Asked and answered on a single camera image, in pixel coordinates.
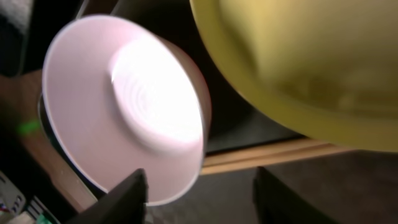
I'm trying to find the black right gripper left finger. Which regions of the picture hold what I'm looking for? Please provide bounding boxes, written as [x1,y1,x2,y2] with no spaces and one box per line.
[67,169,148,224]

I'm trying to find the white pink bowl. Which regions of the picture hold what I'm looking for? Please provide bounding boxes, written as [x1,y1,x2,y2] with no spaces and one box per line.
[42,15,212,206]

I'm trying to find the yellow plate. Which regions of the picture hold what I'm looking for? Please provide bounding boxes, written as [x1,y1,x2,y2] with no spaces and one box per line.
[190,0,397,152]

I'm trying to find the wooden chopstick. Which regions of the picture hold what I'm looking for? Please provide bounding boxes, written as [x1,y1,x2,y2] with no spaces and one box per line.
[203,138,327,167]
[200,144,353,175]

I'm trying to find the left wooden chopstick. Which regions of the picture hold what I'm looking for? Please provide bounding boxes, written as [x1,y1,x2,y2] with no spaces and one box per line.
[203,138,327,167]

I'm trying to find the right wooden chopstick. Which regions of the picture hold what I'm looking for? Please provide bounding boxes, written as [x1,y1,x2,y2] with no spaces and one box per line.
[200,144,353,175]

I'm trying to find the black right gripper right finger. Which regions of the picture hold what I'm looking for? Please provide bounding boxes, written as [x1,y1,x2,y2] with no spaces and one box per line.
[253,167,336,224]

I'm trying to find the black waste tray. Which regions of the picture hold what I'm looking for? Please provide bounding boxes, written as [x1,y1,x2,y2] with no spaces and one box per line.
[1,0,34,77]

